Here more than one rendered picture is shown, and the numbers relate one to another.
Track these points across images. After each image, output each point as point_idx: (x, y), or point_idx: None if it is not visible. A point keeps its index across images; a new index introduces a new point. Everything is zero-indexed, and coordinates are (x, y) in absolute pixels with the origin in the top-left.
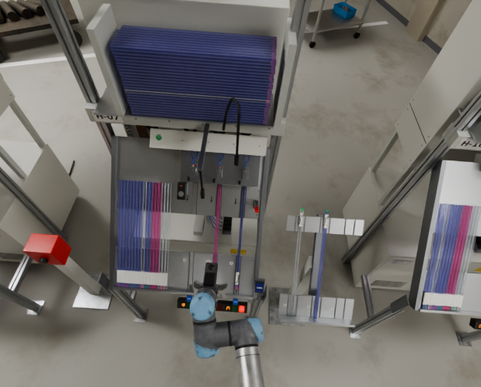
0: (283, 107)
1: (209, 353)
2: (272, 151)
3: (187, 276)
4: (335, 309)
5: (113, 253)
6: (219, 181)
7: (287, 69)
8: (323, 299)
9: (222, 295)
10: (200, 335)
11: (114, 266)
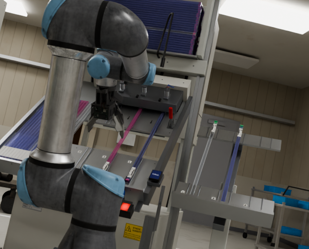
0: (205, 36)
1: (101, 57)
2: (194, 100)
3: (75, 164)
4: (249, 205)
5: (10, 133)
6: (141, 98)
7: (208, 7)
8: (234, 195)
9: (116, 125)
10: (99, 53)
11: (2, 143)
